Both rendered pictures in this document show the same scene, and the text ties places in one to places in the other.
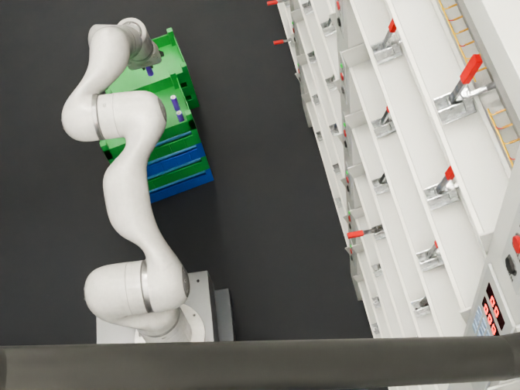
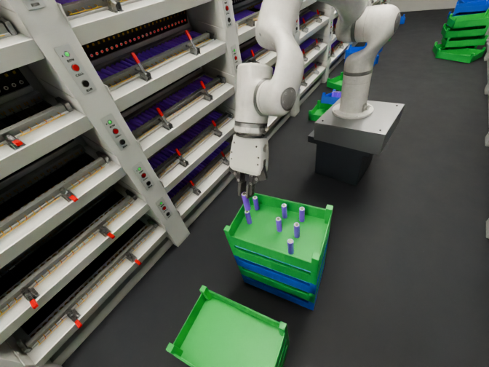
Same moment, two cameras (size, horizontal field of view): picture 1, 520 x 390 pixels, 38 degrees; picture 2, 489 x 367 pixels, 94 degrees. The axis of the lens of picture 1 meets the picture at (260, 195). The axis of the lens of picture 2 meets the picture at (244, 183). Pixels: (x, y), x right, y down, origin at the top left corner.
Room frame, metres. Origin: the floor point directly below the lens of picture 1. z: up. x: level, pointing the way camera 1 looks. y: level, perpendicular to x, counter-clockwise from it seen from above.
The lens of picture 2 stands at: (1.96, 0.55, 1.00)
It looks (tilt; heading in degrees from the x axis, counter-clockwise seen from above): 43 degrees down; 222
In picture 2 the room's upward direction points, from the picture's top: 13 degrees counter-clockwise
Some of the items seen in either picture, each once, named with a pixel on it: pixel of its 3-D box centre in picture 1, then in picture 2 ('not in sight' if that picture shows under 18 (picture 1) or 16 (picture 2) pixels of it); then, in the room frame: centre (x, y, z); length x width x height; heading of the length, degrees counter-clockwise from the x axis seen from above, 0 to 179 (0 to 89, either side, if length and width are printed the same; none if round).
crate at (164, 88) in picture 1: (141, 114); (279, 225); (1.57, 0.31, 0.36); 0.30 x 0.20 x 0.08; 98
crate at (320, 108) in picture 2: not in sight; (331, 112); (0.23, 0.07, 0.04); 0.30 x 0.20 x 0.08; 89
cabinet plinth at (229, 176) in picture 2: not in sight; (264, 130); (0.61, -0.34, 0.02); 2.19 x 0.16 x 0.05; 179
